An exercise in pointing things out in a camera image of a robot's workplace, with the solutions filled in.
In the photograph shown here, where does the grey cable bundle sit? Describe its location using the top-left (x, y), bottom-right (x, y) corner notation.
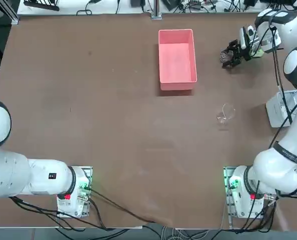
top-left (160, 225), bottom-right (211, 240)

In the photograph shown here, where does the white swing-lid bin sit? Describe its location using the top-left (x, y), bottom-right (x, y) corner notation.
top-left (265, 90), bottom-right (297, 129)

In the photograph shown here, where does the green tissue pack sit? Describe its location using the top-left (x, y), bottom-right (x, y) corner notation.
top-left (252, 48), bottom-right (265, 59)

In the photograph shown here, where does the large black power adapter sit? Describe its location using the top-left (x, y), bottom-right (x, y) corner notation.
top-left (161, 0), bottom-right (185, 12)

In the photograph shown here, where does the aluminium frame rail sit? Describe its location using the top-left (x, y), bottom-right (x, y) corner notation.
top-left (0, 0), bottom-right (20, 26)

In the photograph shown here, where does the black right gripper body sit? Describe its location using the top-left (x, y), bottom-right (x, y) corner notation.
top-left (236, 46), bottom-right (252, 63)

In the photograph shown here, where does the large clear glass beaker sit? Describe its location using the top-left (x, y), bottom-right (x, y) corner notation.
top-left (216, 103), bottom-right (237, 125)

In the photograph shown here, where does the black base cable bundle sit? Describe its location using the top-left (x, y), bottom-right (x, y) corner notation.
top-left (235, 193), bottom-right (278, 232)

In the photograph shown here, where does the aluminium profile post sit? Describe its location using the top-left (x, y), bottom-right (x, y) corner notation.
top-left (151, 0), bottom-right (163, 20)

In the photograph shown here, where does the pink plastic rectangular container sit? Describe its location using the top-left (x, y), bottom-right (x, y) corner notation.
top-left (158, 28), bottom-right (198, 92)

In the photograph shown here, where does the white bench with electronics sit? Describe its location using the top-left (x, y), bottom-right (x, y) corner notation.
top-left (17, 0), bottom-right (297, 15)

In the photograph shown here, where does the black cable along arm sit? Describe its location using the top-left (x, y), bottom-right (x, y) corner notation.
top-left (257, 9), bottom-right (296, 148)

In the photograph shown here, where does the dark cable across table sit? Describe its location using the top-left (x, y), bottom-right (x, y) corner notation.
top-left (88, 187), bottom-right (157, 224)

